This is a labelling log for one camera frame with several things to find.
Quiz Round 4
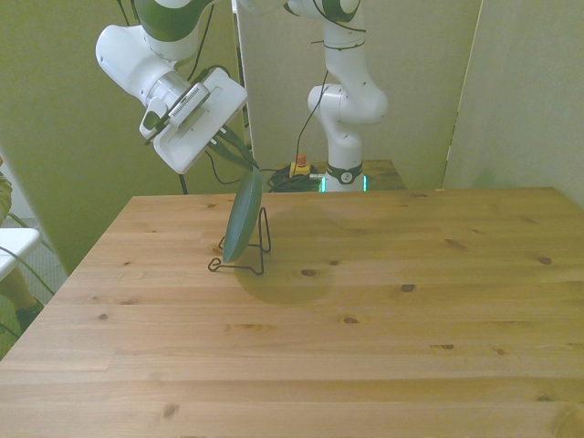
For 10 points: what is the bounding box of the black wire plate stand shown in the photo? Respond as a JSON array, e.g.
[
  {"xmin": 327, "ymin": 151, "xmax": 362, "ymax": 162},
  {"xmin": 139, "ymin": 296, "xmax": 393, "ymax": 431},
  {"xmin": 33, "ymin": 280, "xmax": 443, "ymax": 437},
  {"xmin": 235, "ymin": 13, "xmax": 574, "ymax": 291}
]
[{"xmin": 207, "ymin": 206, "xmax": 274, "ymax": 276}]

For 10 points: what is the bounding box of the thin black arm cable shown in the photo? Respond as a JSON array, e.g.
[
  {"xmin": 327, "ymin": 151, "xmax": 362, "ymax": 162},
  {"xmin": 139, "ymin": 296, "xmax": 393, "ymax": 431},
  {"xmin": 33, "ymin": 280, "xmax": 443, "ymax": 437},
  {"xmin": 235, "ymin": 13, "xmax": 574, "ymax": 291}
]
[{"xmin": 294, "ymin": 68, "xmax": 330, "ymax": 159}]

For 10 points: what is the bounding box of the yellow emergency stop button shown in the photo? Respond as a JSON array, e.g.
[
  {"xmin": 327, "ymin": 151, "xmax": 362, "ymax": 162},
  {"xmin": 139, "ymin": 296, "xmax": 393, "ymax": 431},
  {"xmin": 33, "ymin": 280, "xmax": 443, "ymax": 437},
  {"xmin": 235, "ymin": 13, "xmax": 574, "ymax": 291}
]
[{"xmin": 289, "ymin": 153, "xmax": 312, "ymax": 180}]

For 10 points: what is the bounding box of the black coiled cable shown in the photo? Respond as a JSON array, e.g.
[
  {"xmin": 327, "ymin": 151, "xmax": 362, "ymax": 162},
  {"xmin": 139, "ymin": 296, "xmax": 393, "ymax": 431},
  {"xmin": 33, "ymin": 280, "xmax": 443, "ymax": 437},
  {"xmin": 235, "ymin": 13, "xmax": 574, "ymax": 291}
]
[{"xmin": 264, "ymin": 164, "xmax": 326, "ymax": 193}]

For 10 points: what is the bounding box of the dark shoe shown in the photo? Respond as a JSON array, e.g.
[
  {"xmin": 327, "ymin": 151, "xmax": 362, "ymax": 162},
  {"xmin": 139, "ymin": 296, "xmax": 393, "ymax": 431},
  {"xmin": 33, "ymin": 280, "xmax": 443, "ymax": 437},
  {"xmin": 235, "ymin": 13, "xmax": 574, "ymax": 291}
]
[{"xmin": 13, "ymin": 297, "xmax": 46, "ymax": 333}]

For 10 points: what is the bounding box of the teal round plate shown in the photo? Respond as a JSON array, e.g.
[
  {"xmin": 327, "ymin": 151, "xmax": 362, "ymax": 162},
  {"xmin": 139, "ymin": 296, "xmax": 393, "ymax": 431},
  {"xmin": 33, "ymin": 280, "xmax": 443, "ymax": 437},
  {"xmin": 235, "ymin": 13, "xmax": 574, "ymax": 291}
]
[{"xmin": 222, "ymin": 167, "xmax": 265, "ymax": 264}]

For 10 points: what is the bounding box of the white stool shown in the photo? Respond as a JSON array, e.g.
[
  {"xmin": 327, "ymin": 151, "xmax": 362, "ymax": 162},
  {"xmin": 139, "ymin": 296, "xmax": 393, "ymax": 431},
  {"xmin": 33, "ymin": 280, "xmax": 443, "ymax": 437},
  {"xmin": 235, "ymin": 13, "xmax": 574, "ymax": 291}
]
[{"xmin": 0, "ymin": 226, "xmax": 42, "ymax": 280}]

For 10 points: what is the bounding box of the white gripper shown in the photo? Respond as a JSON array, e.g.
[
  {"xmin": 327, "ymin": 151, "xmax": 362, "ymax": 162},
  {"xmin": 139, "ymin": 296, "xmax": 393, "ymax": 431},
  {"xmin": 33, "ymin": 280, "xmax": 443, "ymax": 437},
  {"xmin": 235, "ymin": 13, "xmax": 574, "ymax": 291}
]
[{"xmin": 152, "ymin": 67, "xmax": 261, "ymax": 175}]

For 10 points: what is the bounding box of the black tripod cable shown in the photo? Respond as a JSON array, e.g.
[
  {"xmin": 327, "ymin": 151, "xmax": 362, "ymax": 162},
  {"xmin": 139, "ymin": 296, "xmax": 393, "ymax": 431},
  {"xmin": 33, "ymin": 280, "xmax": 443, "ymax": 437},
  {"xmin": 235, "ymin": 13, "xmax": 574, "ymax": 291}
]
[{"xmin": 203, "ymin": 150, "xmax": 275, "ymax": 186}]

